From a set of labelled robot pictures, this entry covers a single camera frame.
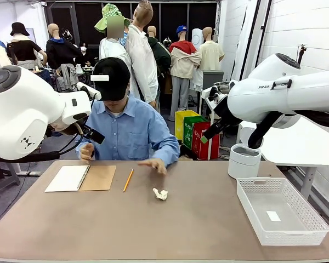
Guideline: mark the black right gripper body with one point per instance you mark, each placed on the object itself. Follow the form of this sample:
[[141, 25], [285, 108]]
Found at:
[[227, 112]]

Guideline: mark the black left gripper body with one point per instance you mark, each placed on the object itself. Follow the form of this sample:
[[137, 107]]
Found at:
[[88, 128]]

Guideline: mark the spiral notebook kraft cover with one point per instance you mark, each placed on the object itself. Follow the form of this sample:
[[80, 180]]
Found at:
[[98, 178]]

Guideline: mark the yellow pencil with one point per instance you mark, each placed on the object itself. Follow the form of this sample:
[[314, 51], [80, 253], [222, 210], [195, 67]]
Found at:
[[128, 180]]

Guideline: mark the white paper ball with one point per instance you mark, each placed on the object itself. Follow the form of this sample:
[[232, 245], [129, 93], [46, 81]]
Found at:
[[160, 194]]

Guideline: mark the person left forearm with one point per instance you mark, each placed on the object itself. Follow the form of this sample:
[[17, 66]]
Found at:
[[167, 150]]

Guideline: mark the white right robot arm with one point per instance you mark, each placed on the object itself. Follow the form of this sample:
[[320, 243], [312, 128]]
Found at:
[[304, 96]]

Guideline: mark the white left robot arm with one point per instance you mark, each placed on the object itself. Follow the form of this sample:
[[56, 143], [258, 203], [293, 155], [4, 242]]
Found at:
[[24, 115]]

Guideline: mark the person right hand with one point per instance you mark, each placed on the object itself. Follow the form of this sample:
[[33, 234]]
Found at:
[[87, 152]]

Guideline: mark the person left hand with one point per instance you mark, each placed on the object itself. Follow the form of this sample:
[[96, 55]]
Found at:
[[156, 163]]

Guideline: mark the small white table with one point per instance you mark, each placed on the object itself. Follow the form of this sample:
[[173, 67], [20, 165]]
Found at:
[[211, 120]]

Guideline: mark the red recycling bag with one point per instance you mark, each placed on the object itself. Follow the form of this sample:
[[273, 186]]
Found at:
[[211, 150]]

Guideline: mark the green recycling bag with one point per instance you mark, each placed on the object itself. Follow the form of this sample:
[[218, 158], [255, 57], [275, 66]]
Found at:
[[190, 131]]

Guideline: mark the metal tray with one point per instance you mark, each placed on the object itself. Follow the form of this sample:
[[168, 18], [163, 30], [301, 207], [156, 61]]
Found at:
[[222, 83]]

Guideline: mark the yellow recycling bag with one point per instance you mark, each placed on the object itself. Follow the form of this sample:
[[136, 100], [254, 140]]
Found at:
[[181, 123]]

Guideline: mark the person torso blue shirt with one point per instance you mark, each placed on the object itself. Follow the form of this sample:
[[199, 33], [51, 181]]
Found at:
[[131, 131]]

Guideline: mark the black floor stand base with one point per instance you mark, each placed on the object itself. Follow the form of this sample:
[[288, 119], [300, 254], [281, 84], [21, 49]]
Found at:
[[185, 152]]

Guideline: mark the grey box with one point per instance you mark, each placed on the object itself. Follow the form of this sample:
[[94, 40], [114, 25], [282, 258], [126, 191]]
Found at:
[[212, 79]]

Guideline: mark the white round lidded bin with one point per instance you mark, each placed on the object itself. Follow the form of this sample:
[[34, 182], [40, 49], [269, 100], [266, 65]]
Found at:
[[244, 164]]

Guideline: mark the white rectangular cap tag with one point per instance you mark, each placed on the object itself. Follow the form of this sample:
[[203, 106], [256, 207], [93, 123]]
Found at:
[[99, 78]]

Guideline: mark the mannequin cream shirt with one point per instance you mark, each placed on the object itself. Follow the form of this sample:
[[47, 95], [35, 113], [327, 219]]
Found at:
[[209, 56]]

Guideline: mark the white pitcher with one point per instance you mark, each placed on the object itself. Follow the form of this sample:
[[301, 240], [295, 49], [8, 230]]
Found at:
[[79, 68]]

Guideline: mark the black baseball cap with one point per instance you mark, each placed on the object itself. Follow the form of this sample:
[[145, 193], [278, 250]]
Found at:
[[112, 68]]

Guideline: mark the blue jeans form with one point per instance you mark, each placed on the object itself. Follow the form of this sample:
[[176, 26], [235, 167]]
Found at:
[[46, 77]]

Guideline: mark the mannequin blue cap red jacket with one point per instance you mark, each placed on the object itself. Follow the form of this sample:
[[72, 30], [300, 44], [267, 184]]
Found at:
[[182, 63]]

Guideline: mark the masked person in black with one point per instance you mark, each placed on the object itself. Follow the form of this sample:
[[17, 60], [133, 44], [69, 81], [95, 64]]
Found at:
[[83, 53]]

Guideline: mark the large white side table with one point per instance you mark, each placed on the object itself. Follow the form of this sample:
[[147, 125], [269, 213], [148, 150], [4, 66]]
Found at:
[[296, 148]]

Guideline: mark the mannequin black sweater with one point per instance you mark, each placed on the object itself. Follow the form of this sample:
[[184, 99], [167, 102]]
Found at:
[[63, 53]]

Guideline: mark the white oval panel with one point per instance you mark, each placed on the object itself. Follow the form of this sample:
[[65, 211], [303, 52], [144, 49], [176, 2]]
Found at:
[[197, 38]]

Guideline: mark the mannequin green checked hat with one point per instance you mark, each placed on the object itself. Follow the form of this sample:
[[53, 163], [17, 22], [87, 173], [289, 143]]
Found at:
[[112, 49]]

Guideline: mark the mannequin dark green hoodie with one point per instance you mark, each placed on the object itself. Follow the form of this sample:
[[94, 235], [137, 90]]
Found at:
[[161, 54]]

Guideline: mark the tall mannequin white coat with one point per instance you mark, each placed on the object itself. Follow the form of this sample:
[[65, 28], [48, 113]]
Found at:
[[142, 60]]

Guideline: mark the black slim tripod pole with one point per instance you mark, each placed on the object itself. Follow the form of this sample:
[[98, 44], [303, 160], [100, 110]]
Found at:
[[300, 53]]

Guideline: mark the white rectangular label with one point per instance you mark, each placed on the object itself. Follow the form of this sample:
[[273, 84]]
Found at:
[[273, 216]]

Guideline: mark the mannequin black bucket hat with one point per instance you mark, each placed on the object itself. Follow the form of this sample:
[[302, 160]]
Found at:
[[23, 49]]

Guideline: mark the white perforated plastic basket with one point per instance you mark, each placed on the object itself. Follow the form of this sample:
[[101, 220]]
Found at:
[[290, 230]]

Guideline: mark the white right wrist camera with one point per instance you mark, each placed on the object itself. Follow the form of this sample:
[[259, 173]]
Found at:
[[207, 92]]

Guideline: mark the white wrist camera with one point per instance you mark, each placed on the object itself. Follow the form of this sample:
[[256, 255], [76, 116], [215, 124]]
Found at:
[[91, 93], [207, 92]]

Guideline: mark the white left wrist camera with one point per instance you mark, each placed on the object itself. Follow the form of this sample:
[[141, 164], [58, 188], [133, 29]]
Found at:
[[91, 93]]

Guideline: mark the black wall pipe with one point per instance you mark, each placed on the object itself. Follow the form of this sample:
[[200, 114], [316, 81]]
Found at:
[[261, 46], [249, 41]]

